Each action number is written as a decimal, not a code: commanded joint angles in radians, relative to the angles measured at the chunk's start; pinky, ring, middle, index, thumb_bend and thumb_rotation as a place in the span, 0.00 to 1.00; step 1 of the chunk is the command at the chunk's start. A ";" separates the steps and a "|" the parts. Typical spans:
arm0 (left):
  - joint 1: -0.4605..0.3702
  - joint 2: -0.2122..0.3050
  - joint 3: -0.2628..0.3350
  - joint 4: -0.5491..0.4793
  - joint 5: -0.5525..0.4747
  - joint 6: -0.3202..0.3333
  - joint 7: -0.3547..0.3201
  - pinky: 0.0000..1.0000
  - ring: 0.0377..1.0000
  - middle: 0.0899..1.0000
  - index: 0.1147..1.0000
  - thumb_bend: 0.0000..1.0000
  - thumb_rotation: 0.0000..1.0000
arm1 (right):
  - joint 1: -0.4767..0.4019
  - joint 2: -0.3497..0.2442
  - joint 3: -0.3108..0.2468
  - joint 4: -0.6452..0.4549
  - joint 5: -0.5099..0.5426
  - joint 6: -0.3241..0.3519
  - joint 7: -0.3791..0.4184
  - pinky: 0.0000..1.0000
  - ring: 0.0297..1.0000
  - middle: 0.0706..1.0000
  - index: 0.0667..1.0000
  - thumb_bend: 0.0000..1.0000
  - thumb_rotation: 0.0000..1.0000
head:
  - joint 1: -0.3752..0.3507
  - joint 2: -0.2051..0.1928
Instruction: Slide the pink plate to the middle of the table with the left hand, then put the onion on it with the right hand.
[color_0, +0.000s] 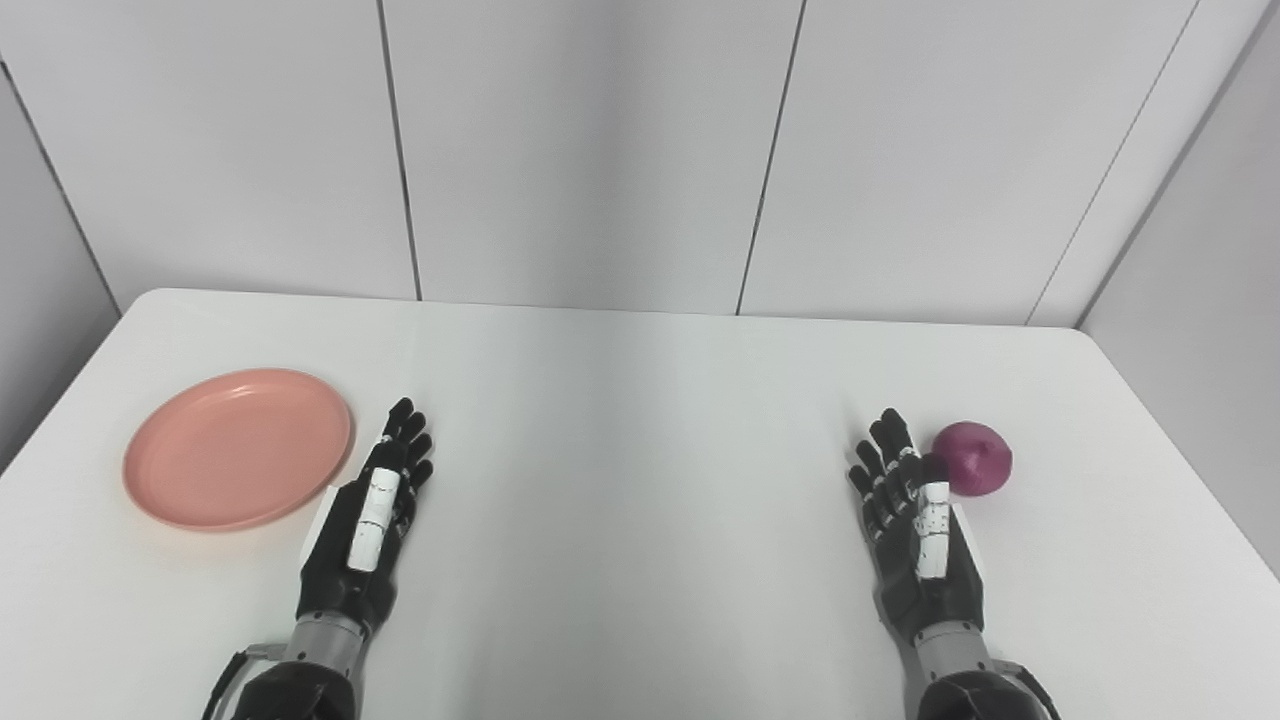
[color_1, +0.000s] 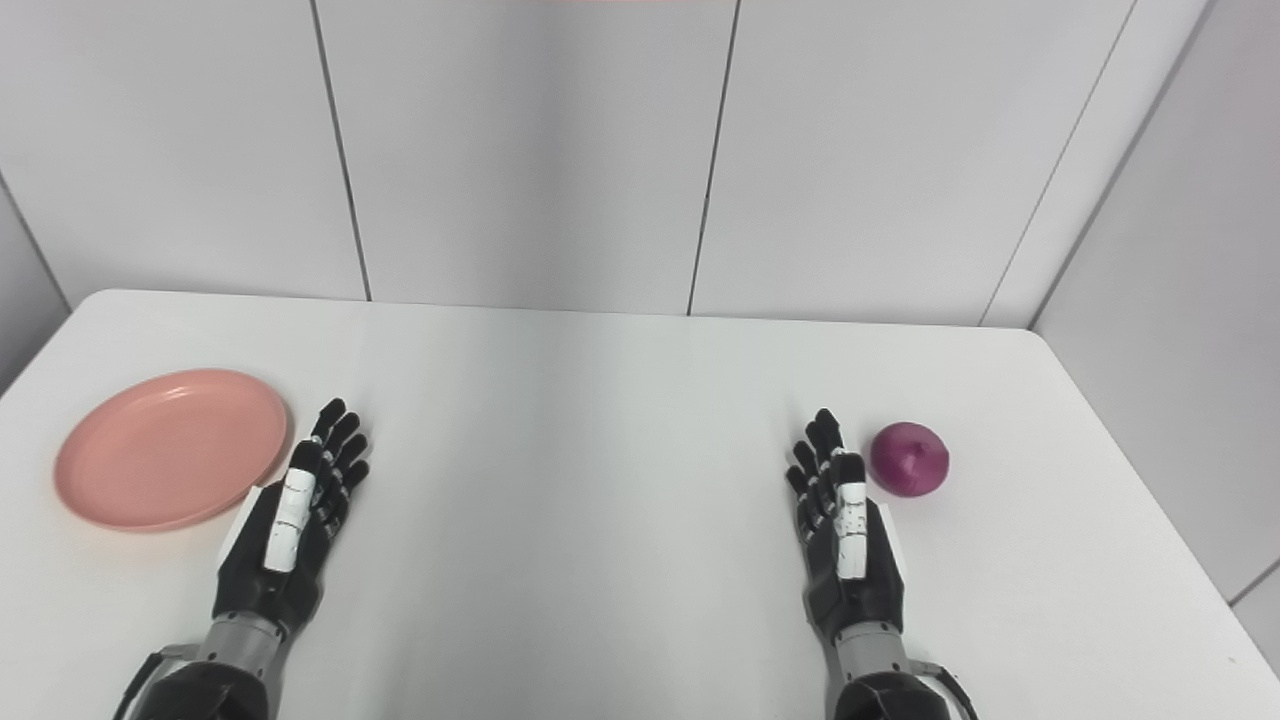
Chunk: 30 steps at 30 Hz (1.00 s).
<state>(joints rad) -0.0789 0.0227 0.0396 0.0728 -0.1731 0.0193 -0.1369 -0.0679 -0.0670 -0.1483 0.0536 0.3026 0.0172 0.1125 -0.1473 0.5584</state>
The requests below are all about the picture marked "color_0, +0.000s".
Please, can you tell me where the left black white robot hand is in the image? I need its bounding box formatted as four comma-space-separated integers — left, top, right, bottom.
295, 397, 435, 633

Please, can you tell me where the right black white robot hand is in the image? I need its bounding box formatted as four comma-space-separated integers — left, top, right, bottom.
848, 408, 985, 643

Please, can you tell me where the purple red onion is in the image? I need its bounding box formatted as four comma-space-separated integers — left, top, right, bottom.
932, 421, 1013, 498

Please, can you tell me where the pink round plate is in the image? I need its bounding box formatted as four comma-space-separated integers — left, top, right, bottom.
123, 368, 355, 532

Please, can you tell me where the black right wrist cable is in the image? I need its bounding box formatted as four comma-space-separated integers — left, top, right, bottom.
990, 660, 1063, 720

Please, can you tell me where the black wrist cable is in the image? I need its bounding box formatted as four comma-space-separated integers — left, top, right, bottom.
201, 645, 286, 720
990, 660, 1063, 720

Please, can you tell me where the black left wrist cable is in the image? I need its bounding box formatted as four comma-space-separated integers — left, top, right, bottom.
201, 645, 286, 720

